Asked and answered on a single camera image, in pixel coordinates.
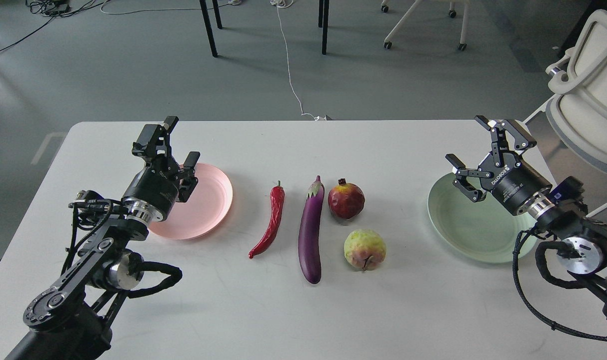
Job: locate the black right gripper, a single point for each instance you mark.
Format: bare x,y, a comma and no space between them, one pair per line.
512,181

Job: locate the white office chair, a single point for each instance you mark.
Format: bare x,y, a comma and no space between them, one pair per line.
577,109

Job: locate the red pomegranate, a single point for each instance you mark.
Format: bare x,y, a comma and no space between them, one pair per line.
346,200

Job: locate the white chair wheeled base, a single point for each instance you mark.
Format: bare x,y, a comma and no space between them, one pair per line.
410,25

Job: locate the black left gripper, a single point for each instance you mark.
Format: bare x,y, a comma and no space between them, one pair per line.
154,191

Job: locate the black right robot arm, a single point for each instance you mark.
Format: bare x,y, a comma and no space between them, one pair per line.
573,245

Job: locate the purple eggplant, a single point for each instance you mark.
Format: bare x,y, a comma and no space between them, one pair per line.
309,230

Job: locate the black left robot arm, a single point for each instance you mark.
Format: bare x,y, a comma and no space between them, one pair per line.
72,319

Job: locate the red chili pepper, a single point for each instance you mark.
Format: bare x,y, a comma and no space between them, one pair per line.
277,203

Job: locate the pink plate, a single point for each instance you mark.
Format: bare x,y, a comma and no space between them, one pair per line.
206,208

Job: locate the light green plate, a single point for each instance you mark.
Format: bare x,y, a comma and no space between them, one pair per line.
482,231

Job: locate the green pink apple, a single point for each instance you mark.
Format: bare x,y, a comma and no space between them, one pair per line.
364,249

